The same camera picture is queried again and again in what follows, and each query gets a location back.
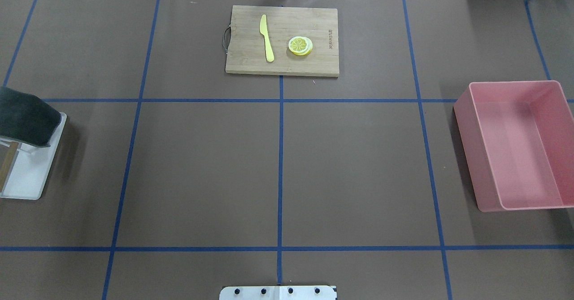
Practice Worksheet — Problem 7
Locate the grey cleaning cloth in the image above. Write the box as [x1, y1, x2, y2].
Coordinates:
[0, 87, 62, 148]

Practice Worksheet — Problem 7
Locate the yellow plastic knife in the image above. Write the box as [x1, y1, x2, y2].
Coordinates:
[259, 14, 275, 63]

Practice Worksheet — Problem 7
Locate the lemon slice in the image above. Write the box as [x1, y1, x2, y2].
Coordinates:
[288, 36, 313, 56]

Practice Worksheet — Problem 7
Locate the bamboo cutting board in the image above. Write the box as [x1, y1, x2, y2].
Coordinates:
[225, 4, 340, 78]

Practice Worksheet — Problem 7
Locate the pink plastic bin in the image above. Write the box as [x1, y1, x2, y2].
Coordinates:
[454, 81, 574, 212]

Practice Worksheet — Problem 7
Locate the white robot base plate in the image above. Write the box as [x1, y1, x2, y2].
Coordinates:
[219, 285, 338, 300]

